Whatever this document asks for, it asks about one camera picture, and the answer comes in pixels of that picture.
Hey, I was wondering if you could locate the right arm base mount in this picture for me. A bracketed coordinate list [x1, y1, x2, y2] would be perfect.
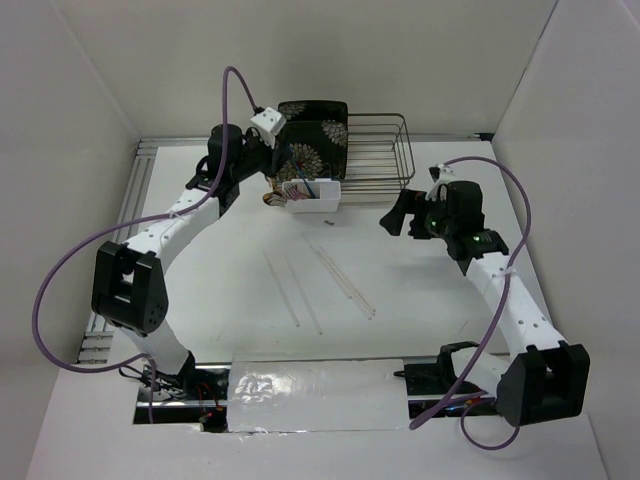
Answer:
[393, 341, 480, 420]

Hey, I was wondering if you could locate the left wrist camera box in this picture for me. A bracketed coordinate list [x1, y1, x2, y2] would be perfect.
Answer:
[250, 107, 286, 137]

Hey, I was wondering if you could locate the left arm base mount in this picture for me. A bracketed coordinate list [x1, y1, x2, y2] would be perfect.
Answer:
[118, 363, 231, 433]

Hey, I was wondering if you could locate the white cutlery caddy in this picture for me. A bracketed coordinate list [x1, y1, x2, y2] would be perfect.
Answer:
[281, 178, 342, 214]

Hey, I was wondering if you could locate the black floral plate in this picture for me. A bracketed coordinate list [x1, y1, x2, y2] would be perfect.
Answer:
[274, 121, 348, 183]
[277, 100, 348, 124]

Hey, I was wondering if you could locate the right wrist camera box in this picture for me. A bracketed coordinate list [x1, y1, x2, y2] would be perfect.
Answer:
[427, 164, 457, 201]

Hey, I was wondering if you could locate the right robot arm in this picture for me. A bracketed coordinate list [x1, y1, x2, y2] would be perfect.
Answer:
[379, 180, 590, 427]

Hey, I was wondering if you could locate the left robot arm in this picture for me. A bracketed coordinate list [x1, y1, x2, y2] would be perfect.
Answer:
[91, 125, 273, 399]

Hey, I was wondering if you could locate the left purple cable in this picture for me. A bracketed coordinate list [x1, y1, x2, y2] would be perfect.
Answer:
[30, 65, 261, 374]

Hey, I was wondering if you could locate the grey wire dish rack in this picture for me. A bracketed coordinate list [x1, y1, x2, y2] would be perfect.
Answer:
[331, 107, 415, 201]

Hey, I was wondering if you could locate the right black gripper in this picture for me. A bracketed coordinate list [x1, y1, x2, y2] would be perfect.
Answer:
[379, 188, 457, 240]

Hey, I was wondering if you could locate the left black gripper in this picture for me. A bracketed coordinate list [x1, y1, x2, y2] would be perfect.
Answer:
[231, 129, 293, 182]

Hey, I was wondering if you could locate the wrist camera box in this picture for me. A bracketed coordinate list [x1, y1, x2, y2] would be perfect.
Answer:
[250, 107, 286, 137]
[427, 164, 457, 201]

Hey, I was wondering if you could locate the rear black floral plate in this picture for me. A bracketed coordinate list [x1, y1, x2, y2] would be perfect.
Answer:
[277, 100, 348, 124]

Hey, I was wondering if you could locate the blue fork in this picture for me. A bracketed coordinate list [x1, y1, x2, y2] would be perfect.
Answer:
[287, 146, 317, 199]

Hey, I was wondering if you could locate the front black floral plate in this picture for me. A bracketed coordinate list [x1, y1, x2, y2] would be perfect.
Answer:
[274, 121, 348, 183]

